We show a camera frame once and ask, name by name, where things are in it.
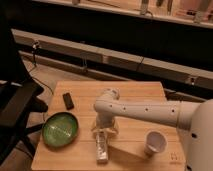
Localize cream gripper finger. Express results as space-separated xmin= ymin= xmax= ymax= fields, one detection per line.
xmin=110 ymin=122 xmax=119 ymax=134
xmin=91 ymin=121 xmax=99 ymax=131

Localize clear plastic bottle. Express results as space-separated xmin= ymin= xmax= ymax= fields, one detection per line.
xmin=96 ymin=131 xmax=108 ymax=164

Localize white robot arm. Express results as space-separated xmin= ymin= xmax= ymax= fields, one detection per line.
xmin=94 ymin=88 xmax=213 ymax=171

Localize green ceramic bowl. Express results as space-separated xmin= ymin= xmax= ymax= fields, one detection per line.
xmin=42 ymin=112 xmax=79 ymax=148

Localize black rectangular block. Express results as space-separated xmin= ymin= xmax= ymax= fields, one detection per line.
xmin=63 ymin=93 xmax=74 ymax=110

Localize white paper cup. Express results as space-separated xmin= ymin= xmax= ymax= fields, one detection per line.
xmin=144 ymin=131 xmax=167 ymax=156

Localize black office chair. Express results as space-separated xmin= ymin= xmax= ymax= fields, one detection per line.
xmin=0 ymin=18 xmax=48 ymax=166

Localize black floor cable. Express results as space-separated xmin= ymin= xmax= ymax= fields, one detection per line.
xmin=31 ymin=46 xmax=55 ymax=96

